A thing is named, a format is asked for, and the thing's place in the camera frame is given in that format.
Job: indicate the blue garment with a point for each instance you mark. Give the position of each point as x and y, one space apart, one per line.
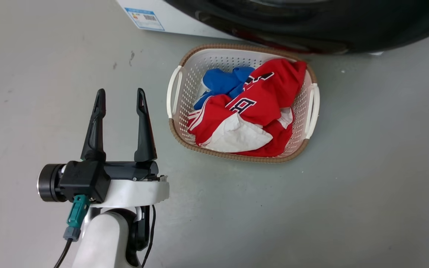
223 82

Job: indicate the black round washing machine door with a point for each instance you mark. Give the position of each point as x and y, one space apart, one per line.
348 22

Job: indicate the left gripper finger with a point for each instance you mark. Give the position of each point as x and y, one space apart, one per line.
94 130
145 130

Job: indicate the white brown laundry basket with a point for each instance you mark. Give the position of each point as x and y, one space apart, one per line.
190 70

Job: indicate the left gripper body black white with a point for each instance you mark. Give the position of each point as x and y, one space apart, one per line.
132 191

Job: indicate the white washing machine body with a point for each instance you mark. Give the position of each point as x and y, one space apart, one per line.
177 18

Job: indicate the blue white energy label sticker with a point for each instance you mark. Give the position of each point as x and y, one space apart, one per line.
144 18

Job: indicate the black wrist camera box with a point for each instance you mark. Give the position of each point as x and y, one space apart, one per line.
82 180

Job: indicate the red white sports jersey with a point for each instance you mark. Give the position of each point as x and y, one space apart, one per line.
263 108

